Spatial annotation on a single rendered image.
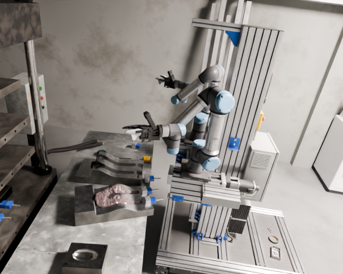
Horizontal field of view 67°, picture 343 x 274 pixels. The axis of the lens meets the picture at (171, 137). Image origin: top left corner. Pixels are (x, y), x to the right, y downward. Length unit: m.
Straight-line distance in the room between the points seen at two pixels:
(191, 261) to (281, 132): 2.70
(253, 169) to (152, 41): 2.50
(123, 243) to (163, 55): 2.84
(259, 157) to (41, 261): 1.53
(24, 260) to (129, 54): 3.04
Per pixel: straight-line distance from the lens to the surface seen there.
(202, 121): 2.23
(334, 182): 4.22
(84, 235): 1.74
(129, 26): 3.96
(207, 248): 2.52
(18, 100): 2.19
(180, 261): 2.36
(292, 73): 4.12
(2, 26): 1.58
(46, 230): 1.82
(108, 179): 2.05
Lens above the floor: 2.09
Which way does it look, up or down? 27 degrees down
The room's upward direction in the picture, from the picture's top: 8 degrees clockwise
